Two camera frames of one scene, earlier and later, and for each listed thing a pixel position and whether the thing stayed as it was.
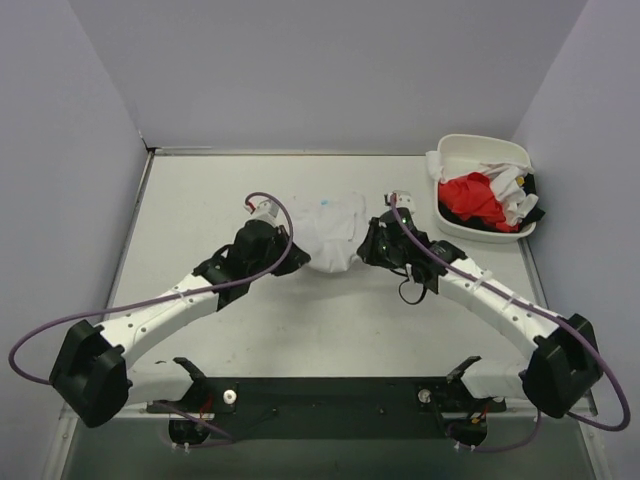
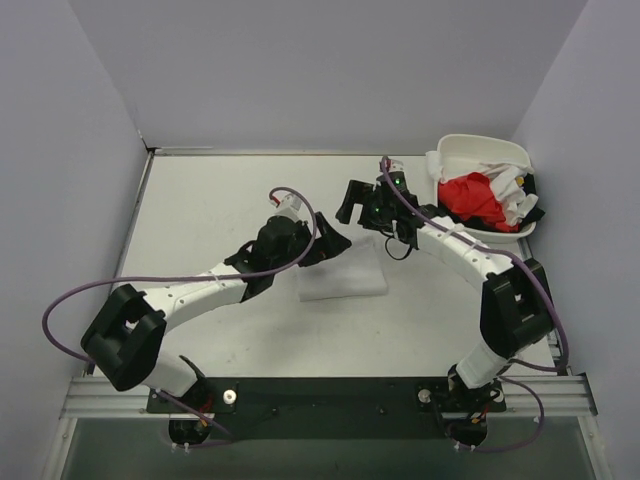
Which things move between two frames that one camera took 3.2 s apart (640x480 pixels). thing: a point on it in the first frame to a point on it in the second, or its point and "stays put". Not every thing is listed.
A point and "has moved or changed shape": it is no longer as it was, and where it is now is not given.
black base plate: [331, 409] stays put
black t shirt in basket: [448, 214] stays put
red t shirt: [469, 196] stays put
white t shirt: [330, 227] has moved or changed shape
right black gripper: [370, 246] to [364, 208]
